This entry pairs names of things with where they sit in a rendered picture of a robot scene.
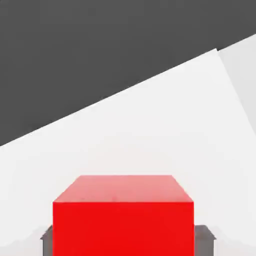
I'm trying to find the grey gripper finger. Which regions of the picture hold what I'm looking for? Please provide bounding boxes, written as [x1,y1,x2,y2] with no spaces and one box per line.
[193,224,227,256]

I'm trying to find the small red cube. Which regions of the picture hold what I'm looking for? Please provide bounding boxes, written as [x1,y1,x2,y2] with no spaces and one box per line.
[52,174,195,256]

